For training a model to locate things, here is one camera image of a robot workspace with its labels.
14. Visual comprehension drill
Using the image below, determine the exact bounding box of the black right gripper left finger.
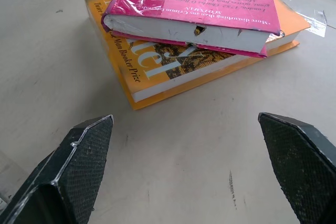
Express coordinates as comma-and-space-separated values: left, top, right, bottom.
0, 114, 114, 224

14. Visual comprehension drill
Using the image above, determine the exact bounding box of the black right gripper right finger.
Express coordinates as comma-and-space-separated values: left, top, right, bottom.
258, 112, 336, 224

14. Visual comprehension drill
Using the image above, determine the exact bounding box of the pink hardcover book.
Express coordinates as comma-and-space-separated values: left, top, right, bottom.
101, 0, 281, 59

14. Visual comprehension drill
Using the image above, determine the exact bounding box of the orange paperback book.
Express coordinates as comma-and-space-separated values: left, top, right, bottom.
83, 0, 311, 111

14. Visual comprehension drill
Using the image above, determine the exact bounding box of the clear tape strip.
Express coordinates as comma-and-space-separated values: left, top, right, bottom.
282, 0, 328, 38

